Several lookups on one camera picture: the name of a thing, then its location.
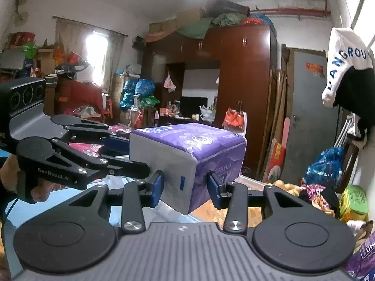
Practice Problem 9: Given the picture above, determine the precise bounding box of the dark wooden wardrobe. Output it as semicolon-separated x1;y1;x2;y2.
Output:
142;23;278;179

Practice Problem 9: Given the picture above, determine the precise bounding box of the purple packet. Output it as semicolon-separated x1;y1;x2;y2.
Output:
345;231;375;279

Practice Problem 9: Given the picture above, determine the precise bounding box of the window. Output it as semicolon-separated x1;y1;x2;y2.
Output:
350;0;375;52

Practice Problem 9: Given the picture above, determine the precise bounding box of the purple tissue pack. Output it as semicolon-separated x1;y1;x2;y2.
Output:
129;124;247;215

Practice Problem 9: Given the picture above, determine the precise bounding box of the beige curtain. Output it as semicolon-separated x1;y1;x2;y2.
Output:
55;17;125;96

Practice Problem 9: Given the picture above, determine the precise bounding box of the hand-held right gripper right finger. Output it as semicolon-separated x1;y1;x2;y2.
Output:
206;172;311;235

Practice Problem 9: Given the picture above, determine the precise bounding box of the white hanging plastic bag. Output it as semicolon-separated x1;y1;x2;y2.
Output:
163;72;177;93

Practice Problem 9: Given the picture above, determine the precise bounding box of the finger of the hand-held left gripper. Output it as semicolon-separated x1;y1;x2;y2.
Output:
50;114;131;153
51;137;151;181

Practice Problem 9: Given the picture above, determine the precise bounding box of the black television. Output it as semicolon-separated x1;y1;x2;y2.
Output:
180;96;218;119

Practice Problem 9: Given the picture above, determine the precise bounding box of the black hanging garment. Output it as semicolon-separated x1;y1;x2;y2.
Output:
332;64;375;150

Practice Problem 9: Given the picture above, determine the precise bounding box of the red chair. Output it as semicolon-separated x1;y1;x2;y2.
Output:
55;76;104;116

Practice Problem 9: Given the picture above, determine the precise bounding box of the green box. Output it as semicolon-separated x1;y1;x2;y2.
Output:
339;185;368;222

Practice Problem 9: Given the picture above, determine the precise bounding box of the grey door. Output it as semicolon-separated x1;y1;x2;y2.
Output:
281;46;342;185

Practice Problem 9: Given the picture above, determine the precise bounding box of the red ceiling pipe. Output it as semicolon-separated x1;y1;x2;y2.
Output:
249;4;332;18

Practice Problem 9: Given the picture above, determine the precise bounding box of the white lettered garment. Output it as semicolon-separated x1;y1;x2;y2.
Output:
322;27;375;108

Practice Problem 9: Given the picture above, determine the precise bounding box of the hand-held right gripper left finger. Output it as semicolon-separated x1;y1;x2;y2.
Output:
67;170;165;235

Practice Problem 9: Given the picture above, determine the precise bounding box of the cardboard box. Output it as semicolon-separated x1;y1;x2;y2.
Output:
149;8;206;33

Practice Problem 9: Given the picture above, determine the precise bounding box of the black cable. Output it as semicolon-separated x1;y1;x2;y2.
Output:
0;195;19;229

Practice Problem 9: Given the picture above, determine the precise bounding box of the red poster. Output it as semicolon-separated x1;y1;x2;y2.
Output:
262;138;287;184

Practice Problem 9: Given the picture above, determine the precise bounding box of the pile of patterned clothes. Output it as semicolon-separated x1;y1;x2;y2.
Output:
272;180;341;218

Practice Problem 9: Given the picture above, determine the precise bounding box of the blue patterned bag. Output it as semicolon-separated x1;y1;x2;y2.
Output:
120;78;156;112

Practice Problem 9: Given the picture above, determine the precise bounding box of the green cloth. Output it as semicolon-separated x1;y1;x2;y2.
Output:
176;17;213;40

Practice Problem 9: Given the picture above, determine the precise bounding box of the red shopping bag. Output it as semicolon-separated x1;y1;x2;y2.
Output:
222;107;245;133

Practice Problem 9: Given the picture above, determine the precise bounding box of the blue plastic bag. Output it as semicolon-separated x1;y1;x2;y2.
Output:
304;146;345;190

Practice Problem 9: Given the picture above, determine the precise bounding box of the person's left hand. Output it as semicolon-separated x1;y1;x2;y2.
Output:
0;155;56;203

